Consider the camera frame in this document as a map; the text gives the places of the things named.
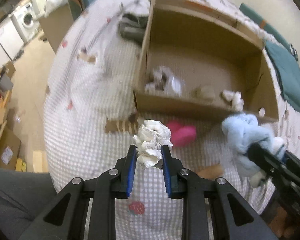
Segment pink fuzzy ball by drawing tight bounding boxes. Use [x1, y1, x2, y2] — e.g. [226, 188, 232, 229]
[166, 121, 197, 147]

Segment blue fish plush toy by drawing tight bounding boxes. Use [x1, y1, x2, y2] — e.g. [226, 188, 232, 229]
[221, 113, 286, 188]

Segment white sock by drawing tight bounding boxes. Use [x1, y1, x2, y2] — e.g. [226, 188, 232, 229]
[222, 89, 244, 112]

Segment clear plastic bag with cube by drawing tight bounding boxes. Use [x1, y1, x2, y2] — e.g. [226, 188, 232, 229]
[145, 66, 185, 97]

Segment beige foam cylinder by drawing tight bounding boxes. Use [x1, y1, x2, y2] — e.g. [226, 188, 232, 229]
[196, 85, 216, 101]

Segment checkered dog print bedspread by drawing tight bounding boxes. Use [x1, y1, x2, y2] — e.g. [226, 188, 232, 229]
[44, 0, 300, 239]

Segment teal cushion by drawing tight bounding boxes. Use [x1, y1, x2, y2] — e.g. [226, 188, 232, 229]
[264, 39, 300, 128]

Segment cardboard box on floor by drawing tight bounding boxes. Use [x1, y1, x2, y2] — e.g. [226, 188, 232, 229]
[0, 128, 21, 170]

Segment brown cardboard box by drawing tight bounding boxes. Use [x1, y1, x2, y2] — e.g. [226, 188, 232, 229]
[134, 0, 279, 123]

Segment dark grey folded cloth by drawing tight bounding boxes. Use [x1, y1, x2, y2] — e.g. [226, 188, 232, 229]
[119, 13, 148, 45]

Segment white kitchen cabinet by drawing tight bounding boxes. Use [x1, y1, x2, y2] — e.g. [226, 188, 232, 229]
[0, 21, 24, 67]

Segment white washing machine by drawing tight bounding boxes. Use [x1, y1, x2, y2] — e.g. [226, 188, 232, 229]
[10, 2, 39, 44]

